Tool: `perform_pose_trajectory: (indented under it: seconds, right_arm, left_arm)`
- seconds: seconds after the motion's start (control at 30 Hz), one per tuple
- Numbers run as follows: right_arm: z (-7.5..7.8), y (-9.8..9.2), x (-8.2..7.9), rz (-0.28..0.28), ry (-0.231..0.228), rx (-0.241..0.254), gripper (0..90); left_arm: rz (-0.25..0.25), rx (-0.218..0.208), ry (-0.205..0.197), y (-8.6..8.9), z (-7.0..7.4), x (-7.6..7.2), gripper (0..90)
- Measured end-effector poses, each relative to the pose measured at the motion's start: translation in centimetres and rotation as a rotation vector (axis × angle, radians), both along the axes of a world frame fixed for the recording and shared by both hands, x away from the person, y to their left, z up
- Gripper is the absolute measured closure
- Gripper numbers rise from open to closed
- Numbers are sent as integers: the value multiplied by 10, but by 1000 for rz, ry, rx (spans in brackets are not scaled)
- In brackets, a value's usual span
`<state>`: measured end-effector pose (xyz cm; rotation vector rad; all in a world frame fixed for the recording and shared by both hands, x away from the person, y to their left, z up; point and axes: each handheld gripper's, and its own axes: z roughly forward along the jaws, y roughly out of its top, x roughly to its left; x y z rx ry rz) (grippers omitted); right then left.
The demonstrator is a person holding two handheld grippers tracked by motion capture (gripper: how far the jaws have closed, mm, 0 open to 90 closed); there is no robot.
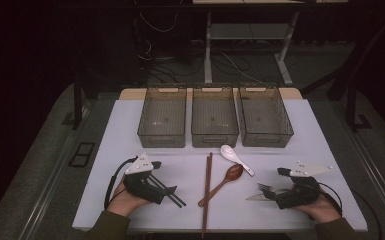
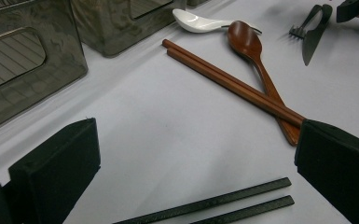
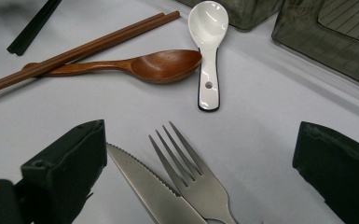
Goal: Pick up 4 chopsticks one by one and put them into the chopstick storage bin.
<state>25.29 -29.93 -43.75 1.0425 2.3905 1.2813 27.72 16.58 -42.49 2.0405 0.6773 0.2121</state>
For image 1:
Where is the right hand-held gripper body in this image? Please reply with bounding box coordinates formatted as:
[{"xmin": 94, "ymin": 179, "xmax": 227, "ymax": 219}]
[{"xmin": 274, "ymin": 160, "xmax": 334, "ymax": 210}]

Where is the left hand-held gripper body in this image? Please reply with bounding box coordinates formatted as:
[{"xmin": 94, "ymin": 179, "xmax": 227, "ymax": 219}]
[{"xmin": 123, "ymin": 152, "xmax": 168, "ymax": 205}]

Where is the black chopstick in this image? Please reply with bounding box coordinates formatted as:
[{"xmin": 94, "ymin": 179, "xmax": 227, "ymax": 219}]
[
  {"xmin": 148, "ymin": 177, "xmax": 183, "ymax": 209},
  {"xmin": 152, "ymin": 174, "xmax": 187, "ymax": 206}
]

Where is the brown wooden spoon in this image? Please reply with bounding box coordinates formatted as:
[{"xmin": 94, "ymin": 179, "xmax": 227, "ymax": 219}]
[{"xmin": 197, "ymin": 163, "xmax": 244, "ymax": 208}]

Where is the white ceramic spoon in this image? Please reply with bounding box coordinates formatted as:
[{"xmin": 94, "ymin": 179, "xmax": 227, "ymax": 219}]
[{"xmin": 219, "ymin": 144, "xmax": 256, "ymax": 177}]

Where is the grey transparent storage bin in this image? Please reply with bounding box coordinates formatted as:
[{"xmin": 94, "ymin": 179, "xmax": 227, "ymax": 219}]
[
  {"xmin": 191, "ymin": 86, "xmax": 240, "ymax": 149},
  {"xmin": 137, "ymin": 87, "xmax": 188, "ymax": 149},
  {"xmin": 238, "ymin": 85, "xmax": 295, "ymax": 148}
]

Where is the person's left hand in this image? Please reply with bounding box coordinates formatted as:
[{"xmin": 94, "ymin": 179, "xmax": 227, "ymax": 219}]
[{"xmin": 106, "ymin": 178, "xmax": 151, "ymax": 218}]

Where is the person's right hand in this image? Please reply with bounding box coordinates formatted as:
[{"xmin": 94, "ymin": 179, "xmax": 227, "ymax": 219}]
[{"xmin": 294, "ymin": 194, "xmax": 343, "ymax": 224}]

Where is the white board sheet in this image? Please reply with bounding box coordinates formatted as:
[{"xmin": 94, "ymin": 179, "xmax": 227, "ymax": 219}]
[{"xmin": 72, "ymin": 98, "xmax": 369, "ymax": 233}]

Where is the black metal stand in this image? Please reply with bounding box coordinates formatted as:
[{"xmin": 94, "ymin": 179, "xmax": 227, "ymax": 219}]
[
  {"xmin": 61, "ymin": 71, "xmax": 93, "ymax": 131},
  {"xmin": 344, "ymin": 19, "xmax": 373, "ymax": 133}
]

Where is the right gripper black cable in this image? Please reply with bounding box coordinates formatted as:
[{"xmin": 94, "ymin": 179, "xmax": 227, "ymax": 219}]
[{"xmin": 319, "ymin": 182, "xmax": 344, "ymax": 215}]

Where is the thin black floor cable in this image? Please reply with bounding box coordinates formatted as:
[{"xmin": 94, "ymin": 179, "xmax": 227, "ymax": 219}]
[{"xmin": 351, "ymin": 189, "xmax": 383, "ymax": 240}]

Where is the bundle of cables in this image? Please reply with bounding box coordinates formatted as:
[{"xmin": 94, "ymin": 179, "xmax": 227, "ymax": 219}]
[{"xmin": 133, "ymin": 0, "xmax": 264, "ymax": 85}]

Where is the white metal desk frame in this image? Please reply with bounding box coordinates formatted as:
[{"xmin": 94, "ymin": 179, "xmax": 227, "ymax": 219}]
[{"xmin": 203, "ymin": 11, "xmax": 300, "ymax": 87}]

